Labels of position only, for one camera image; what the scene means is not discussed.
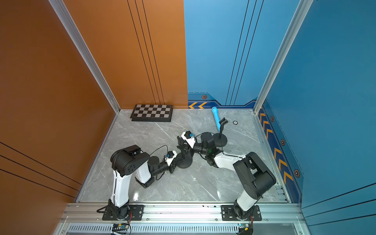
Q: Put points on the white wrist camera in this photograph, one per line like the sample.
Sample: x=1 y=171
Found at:
x=189 y=137
x=169 y=157

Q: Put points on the left green circuit board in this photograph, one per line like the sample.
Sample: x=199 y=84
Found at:
x=121 y=228

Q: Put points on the aluminium rail frame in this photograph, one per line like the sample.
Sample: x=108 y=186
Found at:
x=186 y=218

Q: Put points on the black white checkerboard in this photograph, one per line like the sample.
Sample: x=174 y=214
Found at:
x=152 y=113

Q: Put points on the black stand pole with clip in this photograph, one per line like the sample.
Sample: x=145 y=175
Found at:
x=222 y=123

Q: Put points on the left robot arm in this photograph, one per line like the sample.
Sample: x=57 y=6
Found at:
x=135 y=153

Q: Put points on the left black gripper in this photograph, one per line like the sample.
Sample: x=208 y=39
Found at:
x=172 y=166

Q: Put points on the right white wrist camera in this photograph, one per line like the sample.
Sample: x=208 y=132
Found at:
x=189 y=137

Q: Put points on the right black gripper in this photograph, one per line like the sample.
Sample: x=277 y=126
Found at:
x=190 y=150

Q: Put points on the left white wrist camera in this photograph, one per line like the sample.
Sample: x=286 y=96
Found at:
x=169 y=157

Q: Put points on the green circuit board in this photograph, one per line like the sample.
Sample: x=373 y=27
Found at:
x=245 y=229
x=121 y=228

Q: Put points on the black round stand base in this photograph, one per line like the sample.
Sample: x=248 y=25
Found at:
x=220 y=140

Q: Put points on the light blue toy microphone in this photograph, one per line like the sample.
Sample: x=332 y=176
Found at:
x=214 y=110

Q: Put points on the right green circuit board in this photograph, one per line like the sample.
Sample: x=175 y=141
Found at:
x=245 y=229

